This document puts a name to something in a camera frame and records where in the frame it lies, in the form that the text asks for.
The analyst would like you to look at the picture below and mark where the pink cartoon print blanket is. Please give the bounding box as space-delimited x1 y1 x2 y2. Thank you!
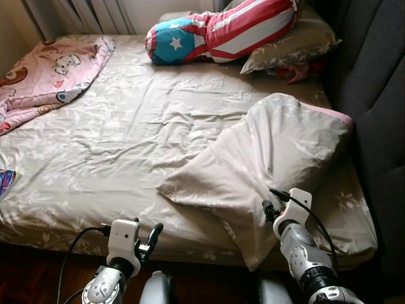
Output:
0 36 116 135

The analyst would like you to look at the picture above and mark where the small grey floral pillow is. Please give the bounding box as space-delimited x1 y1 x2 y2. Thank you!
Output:
240 5 341 75

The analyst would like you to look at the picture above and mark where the large grey pillow pink edge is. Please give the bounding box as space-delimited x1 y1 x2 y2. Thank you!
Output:
157 93 354 272

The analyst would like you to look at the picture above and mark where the silver left robot leg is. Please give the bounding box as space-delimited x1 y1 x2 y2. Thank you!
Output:
139 271 178 304

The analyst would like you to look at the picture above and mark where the pink red fabric item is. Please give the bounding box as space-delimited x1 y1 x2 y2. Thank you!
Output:
269 60 327 85

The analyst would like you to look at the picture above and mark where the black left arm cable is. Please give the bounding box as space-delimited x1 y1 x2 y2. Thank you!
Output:
57 225 111 304

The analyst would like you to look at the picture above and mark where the dark grey padded headboard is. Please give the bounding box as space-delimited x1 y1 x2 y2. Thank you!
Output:
313 0 405 298

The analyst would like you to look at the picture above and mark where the red white blue star pillow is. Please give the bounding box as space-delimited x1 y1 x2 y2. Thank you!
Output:
145 0 302 65

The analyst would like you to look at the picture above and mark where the grey pleated curtain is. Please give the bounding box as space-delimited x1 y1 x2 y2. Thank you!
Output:
24 0 137 37

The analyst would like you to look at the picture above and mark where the bed with grey floral sheet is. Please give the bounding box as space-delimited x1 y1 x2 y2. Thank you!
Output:
0 32 379 270

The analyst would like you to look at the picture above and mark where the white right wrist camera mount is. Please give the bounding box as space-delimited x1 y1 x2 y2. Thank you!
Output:
273 188 313 240

